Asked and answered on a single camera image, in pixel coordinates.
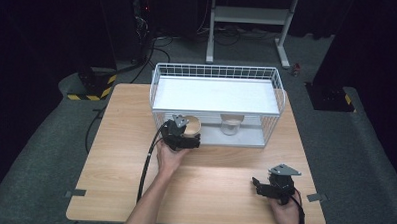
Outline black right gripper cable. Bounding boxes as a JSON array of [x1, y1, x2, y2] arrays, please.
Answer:
[[289, 189, 308, 224]]

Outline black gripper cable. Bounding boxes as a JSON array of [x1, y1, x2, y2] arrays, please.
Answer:
[[289, 189, 308, 224], [135, 120, 170, 205]]

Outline person's right hand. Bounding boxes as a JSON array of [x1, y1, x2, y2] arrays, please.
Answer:
[[269, 194, 303, 224]]

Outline person's left hand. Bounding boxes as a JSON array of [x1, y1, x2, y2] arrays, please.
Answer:
[[154, 140, 190, 181]]

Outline black base with yellow stripes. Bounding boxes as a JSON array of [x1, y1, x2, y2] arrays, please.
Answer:
[[66, 65, 118, 102], [305, 81, 358, 113]]

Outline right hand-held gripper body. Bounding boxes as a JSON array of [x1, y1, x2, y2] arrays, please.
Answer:
[[266, 162, 303, 206]]

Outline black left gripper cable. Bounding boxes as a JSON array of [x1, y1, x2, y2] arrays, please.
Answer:
[[135, 120, 170, 205]]

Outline white wire rack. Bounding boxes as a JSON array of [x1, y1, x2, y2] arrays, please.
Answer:
[[147, 62, 287, 150]]

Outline glass jar with white lid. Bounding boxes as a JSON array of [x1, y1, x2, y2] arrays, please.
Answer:
[[219, 113, 245, 138]]

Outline bundle of black cables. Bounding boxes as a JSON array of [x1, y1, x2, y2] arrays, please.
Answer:
[[196, 23, 282, 49]]

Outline black floor cable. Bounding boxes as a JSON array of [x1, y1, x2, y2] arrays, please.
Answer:
[[115, 35, 173, 86], [84, 106, 108, 155]]

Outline white mug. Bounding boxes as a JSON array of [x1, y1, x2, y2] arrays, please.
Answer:
[[182, 114, 203, 138]]

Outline white metal stand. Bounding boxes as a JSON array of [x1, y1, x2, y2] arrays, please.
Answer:
[[205, 0, 299, 69]]

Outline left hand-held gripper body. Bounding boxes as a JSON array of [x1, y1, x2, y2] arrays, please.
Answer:
[[159, 114, 189, 152]]

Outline grey tape piece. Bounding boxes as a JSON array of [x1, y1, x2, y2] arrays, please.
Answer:
[[306, 193, 329, 204], [64, 188, 88, 199]]

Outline dark equipment rack with wires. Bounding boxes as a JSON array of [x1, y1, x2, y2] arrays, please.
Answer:
[[127, 0, 158, 65]]

